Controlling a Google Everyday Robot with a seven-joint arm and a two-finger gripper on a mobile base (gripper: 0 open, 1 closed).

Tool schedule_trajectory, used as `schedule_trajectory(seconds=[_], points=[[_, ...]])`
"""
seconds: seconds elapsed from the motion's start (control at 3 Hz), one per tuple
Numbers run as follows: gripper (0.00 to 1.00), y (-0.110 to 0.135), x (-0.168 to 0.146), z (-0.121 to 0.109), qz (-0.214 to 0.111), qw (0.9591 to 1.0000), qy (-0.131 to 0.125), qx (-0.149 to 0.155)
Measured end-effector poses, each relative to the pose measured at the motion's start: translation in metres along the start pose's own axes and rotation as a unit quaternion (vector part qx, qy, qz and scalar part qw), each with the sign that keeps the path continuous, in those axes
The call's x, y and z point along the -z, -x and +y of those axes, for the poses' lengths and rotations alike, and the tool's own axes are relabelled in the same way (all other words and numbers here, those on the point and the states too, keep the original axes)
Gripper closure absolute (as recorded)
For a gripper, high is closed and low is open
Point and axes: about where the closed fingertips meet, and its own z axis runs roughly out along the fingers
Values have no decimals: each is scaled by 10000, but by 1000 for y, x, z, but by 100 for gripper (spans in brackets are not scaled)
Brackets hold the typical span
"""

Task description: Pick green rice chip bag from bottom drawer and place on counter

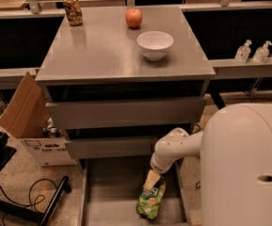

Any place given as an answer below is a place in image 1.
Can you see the clear sanitizer bottle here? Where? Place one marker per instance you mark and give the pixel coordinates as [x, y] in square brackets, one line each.
[243, 52]
[262, 52]

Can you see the white bowl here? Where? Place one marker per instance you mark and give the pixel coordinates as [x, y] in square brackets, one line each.
[154, 45]

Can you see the grey bottom drawer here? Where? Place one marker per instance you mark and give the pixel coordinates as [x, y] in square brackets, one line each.
[110, 191]

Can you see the green rice chip bag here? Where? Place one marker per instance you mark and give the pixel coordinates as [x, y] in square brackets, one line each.
[148, 203]

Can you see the right clear sanitizer bottle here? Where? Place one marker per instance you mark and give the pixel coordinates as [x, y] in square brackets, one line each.
[262, 52]

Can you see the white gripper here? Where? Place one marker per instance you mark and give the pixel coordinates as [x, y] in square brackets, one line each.
[156, 167]

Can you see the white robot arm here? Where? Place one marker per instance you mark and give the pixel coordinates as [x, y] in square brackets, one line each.
[235, 149]

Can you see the cardboard box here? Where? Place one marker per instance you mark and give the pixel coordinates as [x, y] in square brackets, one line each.
[26, 118]

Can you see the left clear sanitizer bottle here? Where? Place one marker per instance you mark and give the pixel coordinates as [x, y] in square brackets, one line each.
[243, 52]

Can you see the gold patterned drink can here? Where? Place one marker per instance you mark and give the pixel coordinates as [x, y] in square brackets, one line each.
[73, 11]

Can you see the grey top drawer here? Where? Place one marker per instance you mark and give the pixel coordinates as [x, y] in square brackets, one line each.
[123, 113]

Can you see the grey drawer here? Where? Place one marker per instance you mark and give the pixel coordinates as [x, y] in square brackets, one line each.
[123, 113]
[110, 191]
[110, 147]

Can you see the red apple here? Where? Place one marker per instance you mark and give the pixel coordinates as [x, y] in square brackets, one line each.
[133, 17]

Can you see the grey middle drawer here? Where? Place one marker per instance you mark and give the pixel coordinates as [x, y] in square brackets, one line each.
[110, 147]

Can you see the grey drawer cabinet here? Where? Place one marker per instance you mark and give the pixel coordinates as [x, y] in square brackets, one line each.
[100, 60]

